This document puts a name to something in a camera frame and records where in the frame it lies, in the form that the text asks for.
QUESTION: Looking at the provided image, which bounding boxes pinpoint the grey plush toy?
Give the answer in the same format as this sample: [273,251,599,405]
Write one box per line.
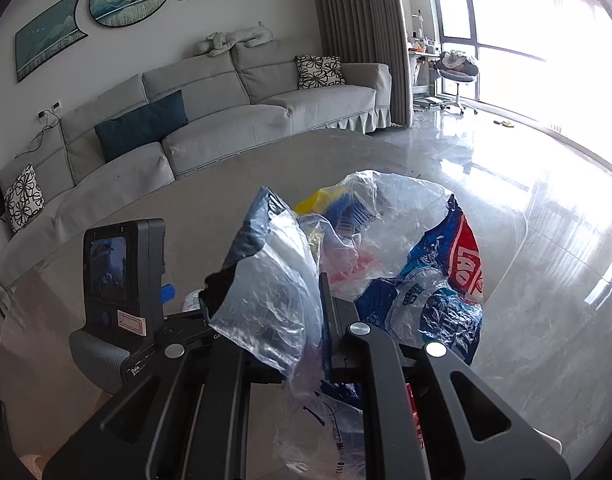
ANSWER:
[193,22,276,57]

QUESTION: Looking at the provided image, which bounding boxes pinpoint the black charger cable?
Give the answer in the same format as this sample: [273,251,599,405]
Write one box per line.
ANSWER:
[16,110,62,159]

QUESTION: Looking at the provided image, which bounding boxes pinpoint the red blue printed plastic bag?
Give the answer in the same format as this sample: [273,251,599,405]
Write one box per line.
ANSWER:
[353,192,485,461]

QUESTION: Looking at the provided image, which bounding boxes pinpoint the teal pillow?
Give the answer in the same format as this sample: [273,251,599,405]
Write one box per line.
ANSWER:
[94,89,189,164]

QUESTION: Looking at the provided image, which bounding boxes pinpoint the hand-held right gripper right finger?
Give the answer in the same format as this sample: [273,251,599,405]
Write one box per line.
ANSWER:
[319,272,573,480]

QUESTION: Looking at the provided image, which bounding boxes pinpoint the grey sofa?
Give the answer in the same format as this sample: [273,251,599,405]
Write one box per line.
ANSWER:
[0,42,393,307]

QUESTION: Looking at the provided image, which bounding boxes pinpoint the grey office chair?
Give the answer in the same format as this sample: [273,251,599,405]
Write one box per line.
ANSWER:
[433,50,480,116]

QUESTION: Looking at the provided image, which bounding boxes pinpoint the white desk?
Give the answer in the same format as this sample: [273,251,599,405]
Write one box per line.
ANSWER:
[408,10,447,111]

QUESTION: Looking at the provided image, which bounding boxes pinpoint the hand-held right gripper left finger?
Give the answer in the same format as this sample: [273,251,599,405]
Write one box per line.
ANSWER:
[43,341,283,480]

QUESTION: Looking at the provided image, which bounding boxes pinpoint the grey curtain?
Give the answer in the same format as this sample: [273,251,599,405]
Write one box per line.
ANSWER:
[306,0,415,129]

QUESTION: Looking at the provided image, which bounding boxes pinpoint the black white flower pillow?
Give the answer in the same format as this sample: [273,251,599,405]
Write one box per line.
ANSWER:
[295,54,346,90]
[3,162,45,235]

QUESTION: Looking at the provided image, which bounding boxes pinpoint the clear plastic bag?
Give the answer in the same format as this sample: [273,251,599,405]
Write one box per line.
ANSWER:
[201,186,327,384]

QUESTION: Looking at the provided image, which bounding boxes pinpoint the curved teal wall picture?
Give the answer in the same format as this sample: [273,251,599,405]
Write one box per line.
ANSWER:
[14,0,89,84]

